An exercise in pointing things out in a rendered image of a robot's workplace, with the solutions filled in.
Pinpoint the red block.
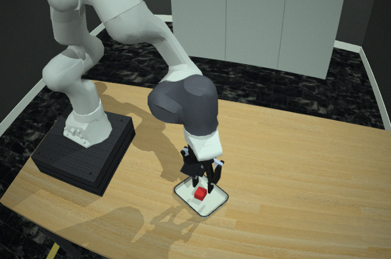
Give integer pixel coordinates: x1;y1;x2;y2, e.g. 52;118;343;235
194;186;207;201

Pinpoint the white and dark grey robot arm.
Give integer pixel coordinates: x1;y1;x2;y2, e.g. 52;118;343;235
42;0;222;179

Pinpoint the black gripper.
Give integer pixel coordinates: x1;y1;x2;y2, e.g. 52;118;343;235
180;145;224;194

